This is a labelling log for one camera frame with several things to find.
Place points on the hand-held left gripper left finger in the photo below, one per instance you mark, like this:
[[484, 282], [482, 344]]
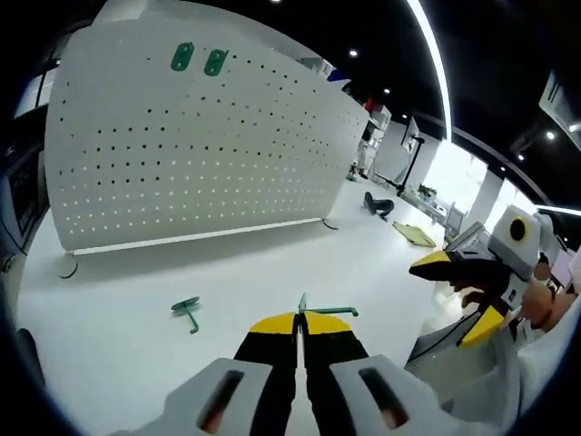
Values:
[[227, 390]]

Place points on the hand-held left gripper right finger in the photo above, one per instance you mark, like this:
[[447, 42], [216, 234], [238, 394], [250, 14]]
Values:
[[377, 390]]

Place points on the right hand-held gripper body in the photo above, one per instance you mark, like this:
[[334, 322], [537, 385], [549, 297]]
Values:
[[517, 245]]

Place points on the green hook assembly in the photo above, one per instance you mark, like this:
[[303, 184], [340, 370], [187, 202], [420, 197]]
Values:
[[182, 56], [215, 62], [186, 306], [331, 311]]

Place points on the white perforated mounting plate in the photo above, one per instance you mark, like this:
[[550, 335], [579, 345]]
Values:
[[204, 159]]

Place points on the person's right hand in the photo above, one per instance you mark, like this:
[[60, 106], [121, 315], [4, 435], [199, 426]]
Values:
[[540, 304]]

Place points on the pink lit computer monitor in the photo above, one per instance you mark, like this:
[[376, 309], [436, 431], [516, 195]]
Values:
[[563, 268]]

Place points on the grey mesh office chair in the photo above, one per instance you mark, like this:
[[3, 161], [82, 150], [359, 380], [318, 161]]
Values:
[[436, 349]]

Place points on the yellow green cloth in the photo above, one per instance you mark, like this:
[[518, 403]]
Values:
[[413, 234]]

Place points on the person's white shirt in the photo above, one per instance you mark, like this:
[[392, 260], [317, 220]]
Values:
[[544, 363]]

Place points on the green potted plant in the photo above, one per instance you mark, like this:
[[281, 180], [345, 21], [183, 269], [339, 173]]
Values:
[[426, 191]]

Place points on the dark curved object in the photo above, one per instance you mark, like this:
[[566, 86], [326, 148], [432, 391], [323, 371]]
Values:
[[379, 206]]

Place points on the black tripod with screen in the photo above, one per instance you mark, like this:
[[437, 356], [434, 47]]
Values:
[[410, 159]]

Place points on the long ceiling light strip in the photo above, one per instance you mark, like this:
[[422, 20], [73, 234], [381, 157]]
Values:
[[436, 68]]

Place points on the ceiling spotlights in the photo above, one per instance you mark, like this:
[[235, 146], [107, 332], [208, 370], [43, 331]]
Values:
[[353, 53]]

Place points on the dark equipment rack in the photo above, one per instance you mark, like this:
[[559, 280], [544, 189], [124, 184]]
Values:
[[22, 195]]

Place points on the white booth partition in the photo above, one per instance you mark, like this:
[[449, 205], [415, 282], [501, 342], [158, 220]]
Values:
[[122, 9]]

